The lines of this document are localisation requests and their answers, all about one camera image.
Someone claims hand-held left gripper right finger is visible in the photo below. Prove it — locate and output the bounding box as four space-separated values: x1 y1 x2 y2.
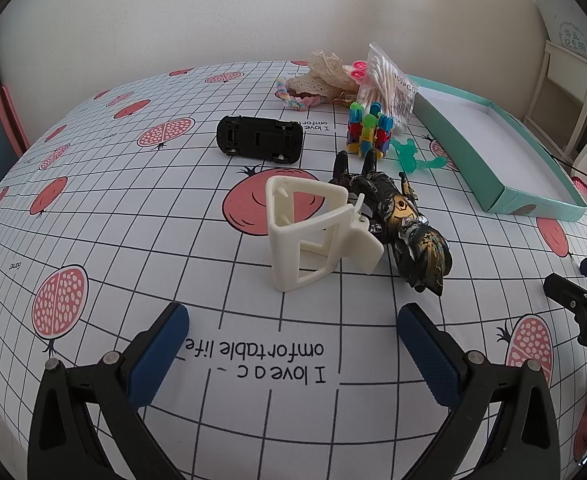
397 302 560 480

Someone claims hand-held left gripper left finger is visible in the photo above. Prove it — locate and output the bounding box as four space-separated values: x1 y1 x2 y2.
28 302 190 480

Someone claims black gold action figure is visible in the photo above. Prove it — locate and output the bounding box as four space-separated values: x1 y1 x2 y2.
328 151 453 297

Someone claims teal and white box lid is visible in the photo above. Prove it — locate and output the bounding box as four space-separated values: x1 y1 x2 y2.
404 74 587 221

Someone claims green plastic toy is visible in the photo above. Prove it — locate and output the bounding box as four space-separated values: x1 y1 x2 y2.
391 136 447 175

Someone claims colourful block toy robot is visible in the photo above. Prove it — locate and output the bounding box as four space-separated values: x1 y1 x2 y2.
346 101 395 160

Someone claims black toy car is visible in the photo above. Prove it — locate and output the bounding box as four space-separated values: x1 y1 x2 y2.
216 115 304 165

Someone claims clear bag of cotton swabs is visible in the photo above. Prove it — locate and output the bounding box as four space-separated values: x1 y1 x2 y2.
356 42 419 126

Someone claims pastel braided hair tie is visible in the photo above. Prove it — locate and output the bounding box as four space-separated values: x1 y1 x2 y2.
276 76 331 111

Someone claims cream lace scrunchie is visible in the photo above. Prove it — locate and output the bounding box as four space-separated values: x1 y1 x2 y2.
291 50 361 98

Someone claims pomegranate print grid tablecloth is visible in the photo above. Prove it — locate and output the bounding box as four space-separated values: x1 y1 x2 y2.
0 60 587 480

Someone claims white wooden shelf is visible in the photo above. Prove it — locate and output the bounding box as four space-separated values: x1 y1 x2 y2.
523 40 587 161

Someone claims grey cardboard box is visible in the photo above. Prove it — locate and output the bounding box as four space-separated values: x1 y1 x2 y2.
533 0 587 61

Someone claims pink furniture edge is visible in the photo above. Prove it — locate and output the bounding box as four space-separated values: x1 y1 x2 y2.
0 85 30 156

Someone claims black cable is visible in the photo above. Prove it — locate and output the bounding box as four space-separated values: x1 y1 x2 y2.
548 152 587 221

